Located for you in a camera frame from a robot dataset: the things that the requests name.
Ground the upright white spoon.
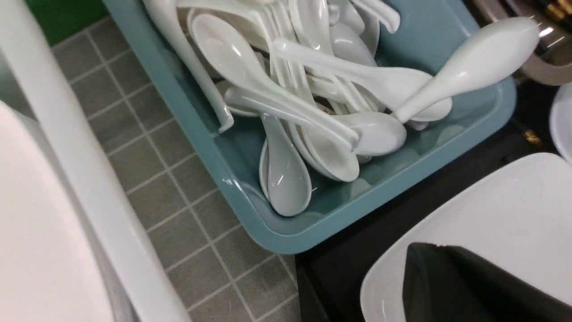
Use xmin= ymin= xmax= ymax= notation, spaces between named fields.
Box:
xmin=143 ymin=0 xmax=235 ymax=134

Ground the large white plastic bin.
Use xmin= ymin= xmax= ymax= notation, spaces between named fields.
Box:
xmin=1 ymin=0 xmax=190 ymax=322

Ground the white spoon on bin rim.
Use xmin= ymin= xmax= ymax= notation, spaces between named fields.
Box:
xmin=392 ymin=17 xmax=540 ymax=123

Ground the brown plastic chopstick bin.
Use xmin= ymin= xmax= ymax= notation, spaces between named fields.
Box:
xmin=466 ymin=0 xmax=572 ymax=86

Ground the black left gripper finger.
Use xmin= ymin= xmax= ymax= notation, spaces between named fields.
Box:
xmin=402 ymin=242 xmax=572 ymax=322

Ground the grey checked tablecloth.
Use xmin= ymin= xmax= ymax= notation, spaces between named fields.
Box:
xmin=53 ymin=16 xmax=302 ymax=322

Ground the white bowl tray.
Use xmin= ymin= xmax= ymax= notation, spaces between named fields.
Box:
xmin=549 ymin=82 xmax=572 ymax=164

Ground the green backdrop cloth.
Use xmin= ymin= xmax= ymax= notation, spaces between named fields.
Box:
xmin=26 ymin=0 xmax=108 ymax=46

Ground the black serving tray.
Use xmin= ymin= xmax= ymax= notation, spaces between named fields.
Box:
xmin=295 ymin=80 xmax=558 ymax=322

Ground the white square rice plate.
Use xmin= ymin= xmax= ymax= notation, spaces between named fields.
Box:
xmin=360 ymin=153 xmax=572 ymax=322

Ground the teal plastic spoon bin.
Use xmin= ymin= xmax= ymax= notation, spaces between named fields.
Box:
xmin=104 ymin=0 xmax=517 ymax=254

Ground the pile of white spoons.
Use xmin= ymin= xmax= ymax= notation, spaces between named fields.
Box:
xmin=177 ymin=0 xmax=453 ymax=218

